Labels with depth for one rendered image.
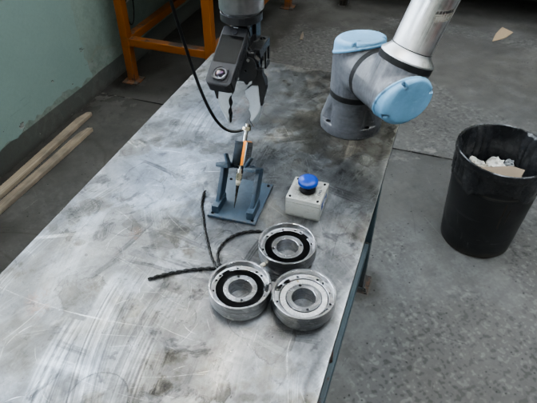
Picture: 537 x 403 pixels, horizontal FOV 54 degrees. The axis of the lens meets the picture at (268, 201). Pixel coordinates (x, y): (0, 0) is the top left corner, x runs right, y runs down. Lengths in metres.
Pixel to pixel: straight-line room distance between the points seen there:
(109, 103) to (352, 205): 2.21
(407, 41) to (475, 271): 1.25
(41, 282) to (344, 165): 0.66
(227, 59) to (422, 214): 1.59
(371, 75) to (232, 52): 0.35
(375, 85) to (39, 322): 0.77
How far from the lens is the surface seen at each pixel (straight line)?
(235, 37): 0.91
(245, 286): 0.92
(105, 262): 1.01
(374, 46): 1.20
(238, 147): 1.02
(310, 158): 1.21
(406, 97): 1.11
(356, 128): 1.27
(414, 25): 1.10
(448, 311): 2.01
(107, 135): 2.84
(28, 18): 2.75
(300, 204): 1.03
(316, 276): 0.91
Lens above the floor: 1.52
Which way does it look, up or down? 41 degrees down
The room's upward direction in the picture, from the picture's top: straight up
